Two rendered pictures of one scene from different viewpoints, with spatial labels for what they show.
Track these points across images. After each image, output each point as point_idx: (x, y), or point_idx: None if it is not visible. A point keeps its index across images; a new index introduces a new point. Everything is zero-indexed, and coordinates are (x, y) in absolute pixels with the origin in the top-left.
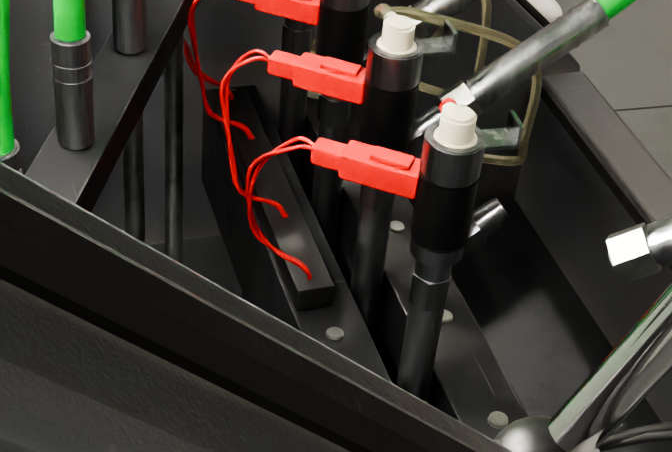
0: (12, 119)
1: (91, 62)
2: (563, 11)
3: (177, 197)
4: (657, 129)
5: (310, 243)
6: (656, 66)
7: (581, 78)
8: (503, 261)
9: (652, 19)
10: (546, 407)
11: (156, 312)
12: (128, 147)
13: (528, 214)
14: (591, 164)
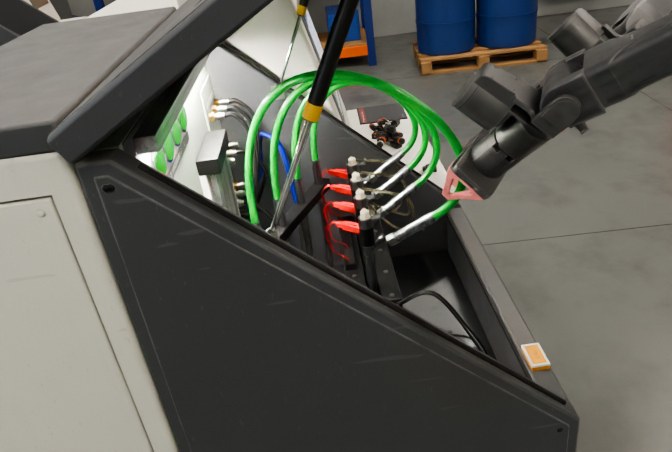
0: (257, 215)
1: None
2: (553, 195)
3: (328, 247)
4: (591, 242)
5: (352, 253)
6: (594, 216)
7: (459, 209)
8: (438, 268)
9: (594, 196)
10: (439, 308)
11: (204, 201)
12: (304, 229)
13: (450, 254)
14: (455, 234)
